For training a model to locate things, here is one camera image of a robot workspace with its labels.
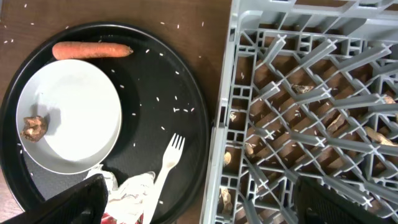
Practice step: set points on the red snack wrapper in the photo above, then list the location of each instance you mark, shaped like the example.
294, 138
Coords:
130, 219

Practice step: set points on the orange carrot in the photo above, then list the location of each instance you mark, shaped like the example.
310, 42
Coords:
85, 50

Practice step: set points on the brown food scrap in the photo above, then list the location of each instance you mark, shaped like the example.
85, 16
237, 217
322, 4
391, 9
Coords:
34, 128

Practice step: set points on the round black serving tray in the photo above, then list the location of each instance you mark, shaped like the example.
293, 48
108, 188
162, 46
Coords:
159, 97

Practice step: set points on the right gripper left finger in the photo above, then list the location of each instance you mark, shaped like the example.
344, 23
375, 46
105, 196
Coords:
83, 203

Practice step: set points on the grey dishwasher rack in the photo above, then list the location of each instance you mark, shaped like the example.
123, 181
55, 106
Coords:
308, 88

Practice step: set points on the grey plate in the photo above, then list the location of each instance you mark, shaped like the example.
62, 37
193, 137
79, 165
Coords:
82, 109

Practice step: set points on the white napkin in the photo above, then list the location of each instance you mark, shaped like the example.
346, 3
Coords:
127, 198

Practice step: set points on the white plastic fork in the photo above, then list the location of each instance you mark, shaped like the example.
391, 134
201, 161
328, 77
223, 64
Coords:
170, 159

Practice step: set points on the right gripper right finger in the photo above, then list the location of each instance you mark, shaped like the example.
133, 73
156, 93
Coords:
317, 204

